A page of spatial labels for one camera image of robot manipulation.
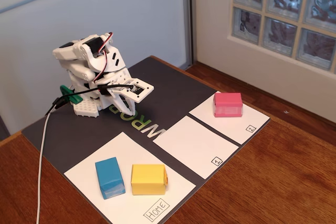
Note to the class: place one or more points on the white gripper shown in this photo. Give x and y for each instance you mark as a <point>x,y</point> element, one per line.
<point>121,101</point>

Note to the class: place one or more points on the blue paper box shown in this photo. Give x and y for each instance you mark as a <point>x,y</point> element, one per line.
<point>109,174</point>

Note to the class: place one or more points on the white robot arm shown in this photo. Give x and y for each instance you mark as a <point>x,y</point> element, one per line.
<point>76,51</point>

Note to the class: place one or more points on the yellow paper box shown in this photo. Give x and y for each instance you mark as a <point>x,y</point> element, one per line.
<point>147,179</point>

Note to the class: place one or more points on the white zone 1 paper sheet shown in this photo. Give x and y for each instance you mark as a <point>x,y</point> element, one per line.
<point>194,145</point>

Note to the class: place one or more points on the pink paper box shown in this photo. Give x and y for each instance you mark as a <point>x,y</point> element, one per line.
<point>227,100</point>

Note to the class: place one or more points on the white zone 2 paper sheet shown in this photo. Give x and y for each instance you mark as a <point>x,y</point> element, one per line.
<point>236,127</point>

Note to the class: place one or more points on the white HOME paper sheet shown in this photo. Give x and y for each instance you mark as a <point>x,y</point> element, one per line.
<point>126,150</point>

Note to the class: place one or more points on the black WRO mat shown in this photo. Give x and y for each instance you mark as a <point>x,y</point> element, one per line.
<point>86,129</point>

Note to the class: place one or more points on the green clamp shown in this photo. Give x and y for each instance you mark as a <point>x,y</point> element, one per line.
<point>72,97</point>

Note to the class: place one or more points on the frosted sliding door panel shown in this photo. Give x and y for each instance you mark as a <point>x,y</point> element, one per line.
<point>92,6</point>

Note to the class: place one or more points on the glass block window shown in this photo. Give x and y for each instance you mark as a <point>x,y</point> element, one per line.
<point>286,9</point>

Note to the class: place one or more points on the wrist camera in white frame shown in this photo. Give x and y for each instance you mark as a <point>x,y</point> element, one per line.
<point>147,89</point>

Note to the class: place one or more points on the grey metal door frame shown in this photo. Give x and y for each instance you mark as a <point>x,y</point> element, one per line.
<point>189,16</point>

